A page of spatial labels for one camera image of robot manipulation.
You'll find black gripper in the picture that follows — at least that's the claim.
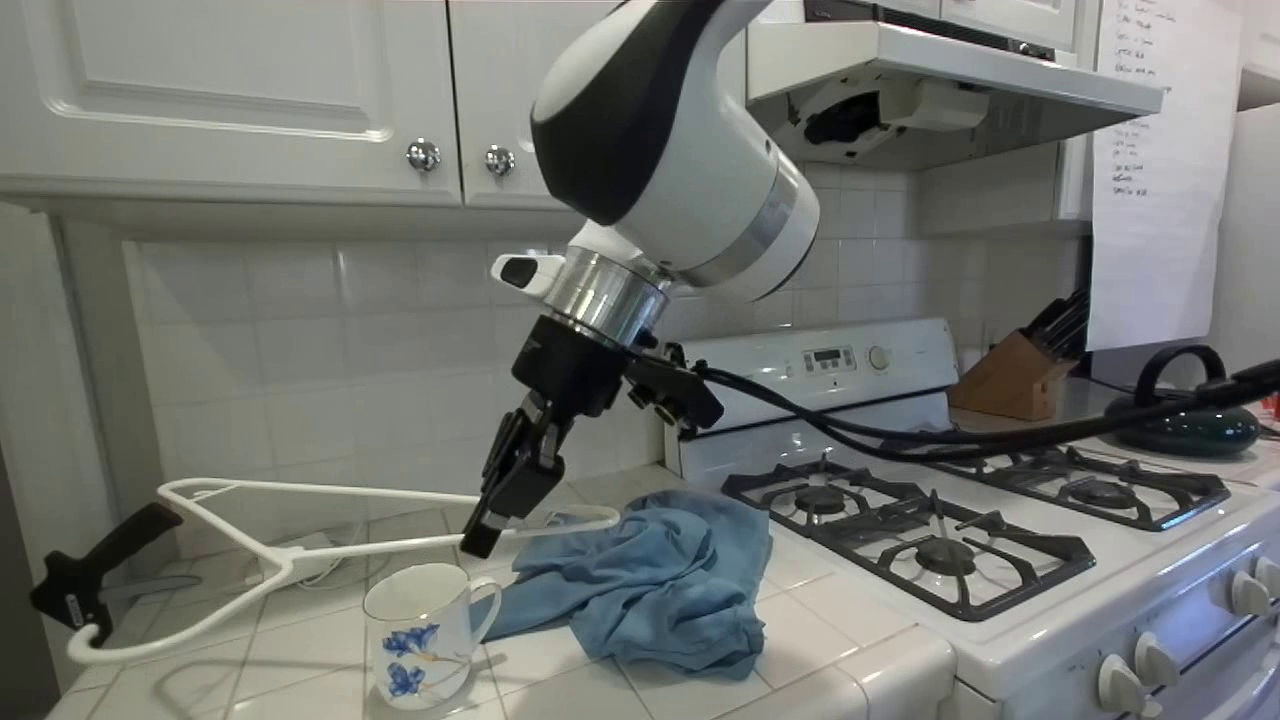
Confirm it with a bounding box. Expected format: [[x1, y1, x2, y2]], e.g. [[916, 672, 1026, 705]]
[[456, 316, 631, 560]]

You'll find white plastic clothes hanger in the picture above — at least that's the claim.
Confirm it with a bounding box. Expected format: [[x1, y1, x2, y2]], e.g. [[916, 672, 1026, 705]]
[[62, 471, 624, 667]]

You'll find white cupboard door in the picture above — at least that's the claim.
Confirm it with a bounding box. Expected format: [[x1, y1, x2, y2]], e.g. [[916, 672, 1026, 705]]
[[443, 0, 631, 214], [0, 0, 463, 214]]

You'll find blue cloth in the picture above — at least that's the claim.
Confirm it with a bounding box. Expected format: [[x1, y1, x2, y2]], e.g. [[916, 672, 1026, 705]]
[[483, 487, 777, 683]]

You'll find white mug with blue flowers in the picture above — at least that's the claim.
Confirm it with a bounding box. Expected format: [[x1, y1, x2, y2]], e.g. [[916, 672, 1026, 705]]
[[360, 560, 506, 712]]

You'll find white gas stove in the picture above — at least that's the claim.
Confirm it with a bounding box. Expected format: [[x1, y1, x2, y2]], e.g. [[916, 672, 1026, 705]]
[[658, 316, 1280, 720]]

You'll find black stove grate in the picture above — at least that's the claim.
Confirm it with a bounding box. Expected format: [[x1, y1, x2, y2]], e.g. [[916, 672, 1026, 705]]
[[720, 456, 1099, 624], [875, 433, 1235, 537]]

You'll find wooden knife block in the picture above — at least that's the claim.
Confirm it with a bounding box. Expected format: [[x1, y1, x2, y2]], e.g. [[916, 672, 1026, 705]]
[[946, 294, 1092, 427]]

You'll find white range hood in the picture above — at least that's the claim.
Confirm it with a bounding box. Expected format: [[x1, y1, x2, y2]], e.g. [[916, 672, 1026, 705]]
[[741, 0, 1172, 176]]

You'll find dark green kettle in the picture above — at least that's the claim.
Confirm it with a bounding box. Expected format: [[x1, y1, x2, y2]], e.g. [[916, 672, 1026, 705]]
[[1102, 342, 1262, 460]]

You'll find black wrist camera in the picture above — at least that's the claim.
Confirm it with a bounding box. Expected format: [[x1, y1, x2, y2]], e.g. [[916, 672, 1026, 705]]
[[620, 342, 731, 438]]

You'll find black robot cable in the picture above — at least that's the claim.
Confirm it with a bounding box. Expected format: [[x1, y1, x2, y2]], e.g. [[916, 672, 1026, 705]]
[[689, 358, 1280, 470]]

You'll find black clamp mount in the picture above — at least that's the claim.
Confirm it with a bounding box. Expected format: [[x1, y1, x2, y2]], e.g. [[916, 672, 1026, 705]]
[[28, 499, 185, 658]]

